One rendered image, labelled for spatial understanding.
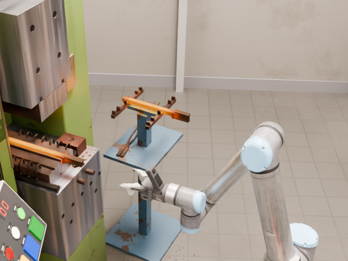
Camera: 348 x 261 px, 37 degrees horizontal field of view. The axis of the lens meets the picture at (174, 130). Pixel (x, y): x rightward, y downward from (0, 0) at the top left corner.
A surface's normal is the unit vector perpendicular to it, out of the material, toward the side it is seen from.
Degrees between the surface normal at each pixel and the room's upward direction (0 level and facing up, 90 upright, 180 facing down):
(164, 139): 0
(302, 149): 0
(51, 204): 90
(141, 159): 0
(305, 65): 90
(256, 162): 83
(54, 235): 90
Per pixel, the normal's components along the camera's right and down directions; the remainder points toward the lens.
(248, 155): -0.52, 0.37
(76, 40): 0.92, 0.25
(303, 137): 0.03, -0.82
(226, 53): -0.02, 0.58
